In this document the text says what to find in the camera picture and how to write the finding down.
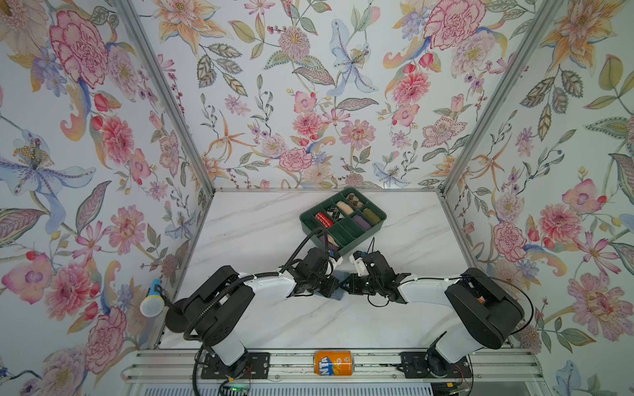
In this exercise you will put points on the orange soda can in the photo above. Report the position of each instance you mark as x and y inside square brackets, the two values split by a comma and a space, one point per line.
[333, 363]

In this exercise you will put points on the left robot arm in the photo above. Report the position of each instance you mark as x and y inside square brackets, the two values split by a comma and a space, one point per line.
[210, 315]

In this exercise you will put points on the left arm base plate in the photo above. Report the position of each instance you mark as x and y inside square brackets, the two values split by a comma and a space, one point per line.
[253, 365]

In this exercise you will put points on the checkered rolled sock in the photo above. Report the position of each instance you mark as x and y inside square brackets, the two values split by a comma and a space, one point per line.
[335, 213]

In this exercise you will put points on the brown patterned rolled sock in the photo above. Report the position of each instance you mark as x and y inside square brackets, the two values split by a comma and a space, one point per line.
[355, 201]

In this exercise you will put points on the red rolled sock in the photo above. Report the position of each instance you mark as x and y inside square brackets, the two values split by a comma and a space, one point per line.
[325, 220]

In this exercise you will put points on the olive rolled sock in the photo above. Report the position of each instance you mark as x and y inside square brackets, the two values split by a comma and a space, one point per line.
[372, 216]

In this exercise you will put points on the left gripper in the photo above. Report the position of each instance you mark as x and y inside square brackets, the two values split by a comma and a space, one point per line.
[329, 289]

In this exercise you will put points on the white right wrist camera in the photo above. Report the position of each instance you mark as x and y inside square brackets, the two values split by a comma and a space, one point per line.
[357, 260]

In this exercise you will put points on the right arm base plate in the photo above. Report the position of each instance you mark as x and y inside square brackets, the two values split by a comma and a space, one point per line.
[425, 364]

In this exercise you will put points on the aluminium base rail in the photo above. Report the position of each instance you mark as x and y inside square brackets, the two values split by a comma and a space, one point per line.
[355, 365]

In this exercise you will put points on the green compartment organizer tray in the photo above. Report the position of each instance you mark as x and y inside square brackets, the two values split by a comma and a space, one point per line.
[347, 234]

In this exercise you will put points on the purple beige rolled sock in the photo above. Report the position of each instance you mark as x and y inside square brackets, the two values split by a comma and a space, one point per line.
[329, 242]

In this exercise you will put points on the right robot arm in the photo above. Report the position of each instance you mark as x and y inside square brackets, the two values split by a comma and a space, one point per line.
[487, 314]

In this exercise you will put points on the blue orange green sock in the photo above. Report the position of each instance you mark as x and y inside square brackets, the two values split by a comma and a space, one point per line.
[338, 294]

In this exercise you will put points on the black round stand base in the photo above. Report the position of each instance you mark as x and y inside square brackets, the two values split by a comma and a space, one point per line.
[175, 320]

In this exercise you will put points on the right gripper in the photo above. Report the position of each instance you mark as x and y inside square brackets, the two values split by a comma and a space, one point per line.
[353, 289]

